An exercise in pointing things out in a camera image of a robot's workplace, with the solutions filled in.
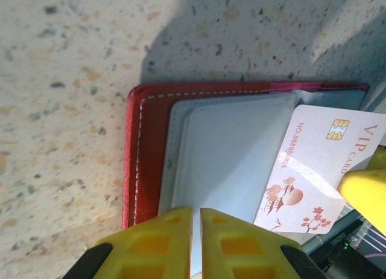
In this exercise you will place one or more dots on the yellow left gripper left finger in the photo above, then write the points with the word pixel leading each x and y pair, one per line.
pixel 144 248

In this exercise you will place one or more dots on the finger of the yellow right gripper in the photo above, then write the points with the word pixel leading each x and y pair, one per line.
pixel 368 194
pixel 380 159

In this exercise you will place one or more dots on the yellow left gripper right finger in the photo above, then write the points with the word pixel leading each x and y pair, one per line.
pixel 241 252

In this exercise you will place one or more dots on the red tray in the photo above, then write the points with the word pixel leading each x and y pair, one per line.
pixel 150 158

